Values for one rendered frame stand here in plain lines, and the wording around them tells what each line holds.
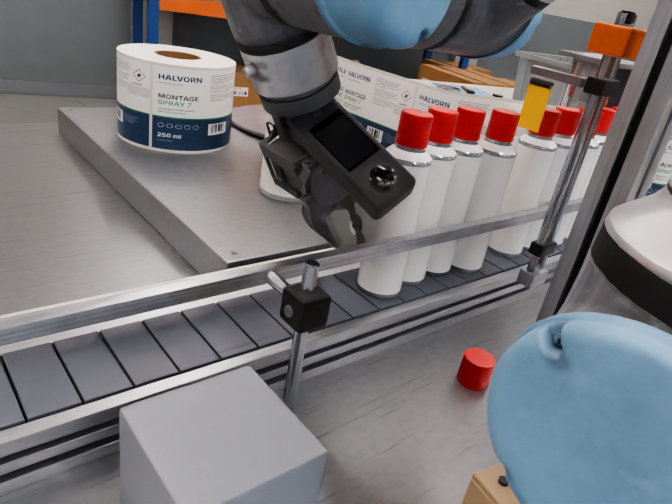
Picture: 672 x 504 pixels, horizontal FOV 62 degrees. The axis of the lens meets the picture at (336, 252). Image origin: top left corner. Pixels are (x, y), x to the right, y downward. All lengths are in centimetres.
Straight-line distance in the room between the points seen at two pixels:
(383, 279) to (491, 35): 28
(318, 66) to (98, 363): 30
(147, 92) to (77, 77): 405
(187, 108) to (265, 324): 52
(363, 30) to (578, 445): 24
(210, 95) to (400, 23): 68
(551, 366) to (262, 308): 40
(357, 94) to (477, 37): 59
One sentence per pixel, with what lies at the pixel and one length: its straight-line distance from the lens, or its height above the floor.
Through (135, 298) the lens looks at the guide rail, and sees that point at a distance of 43.
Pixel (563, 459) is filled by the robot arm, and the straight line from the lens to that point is 25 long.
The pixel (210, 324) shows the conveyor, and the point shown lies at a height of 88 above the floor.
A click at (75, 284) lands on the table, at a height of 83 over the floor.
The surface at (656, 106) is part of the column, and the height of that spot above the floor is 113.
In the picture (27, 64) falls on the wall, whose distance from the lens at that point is 501.
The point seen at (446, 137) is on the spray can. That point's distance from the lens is 62.
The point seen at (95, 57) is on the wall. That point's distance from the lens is 502.
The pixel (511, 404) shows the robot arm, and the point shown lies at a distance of 25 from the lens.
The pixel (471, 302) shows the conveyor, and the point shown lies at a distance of 73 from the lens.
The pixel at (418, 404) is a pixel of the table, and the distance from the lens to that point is 58.
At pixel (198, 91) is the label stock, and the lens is 99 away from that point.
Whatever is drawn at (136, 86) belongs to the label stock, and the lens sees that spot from 101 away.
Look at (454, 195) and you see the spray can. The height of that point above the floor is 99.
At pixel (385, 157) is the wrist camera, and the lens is 48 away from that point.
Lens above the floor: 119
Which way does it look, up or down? 26 degrees down
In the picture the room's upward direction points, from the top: 10 degrees clockwise
